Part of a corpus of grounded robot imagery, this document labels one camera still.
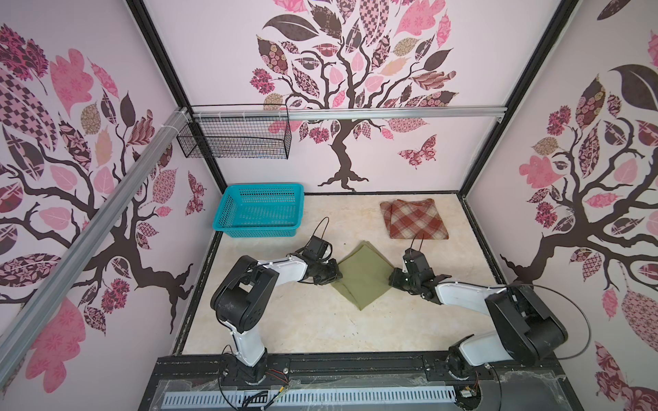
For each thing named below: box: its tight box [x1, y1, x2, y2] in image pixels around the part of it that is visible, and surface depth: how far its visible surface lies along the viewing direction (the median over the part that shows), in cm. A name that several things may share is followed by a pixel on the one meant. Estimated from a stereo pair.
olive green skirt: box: [330, 239, 395, 311], surface depth 92 cm
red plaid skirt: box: [380, 197, 450, 240], surface depth 109 cm
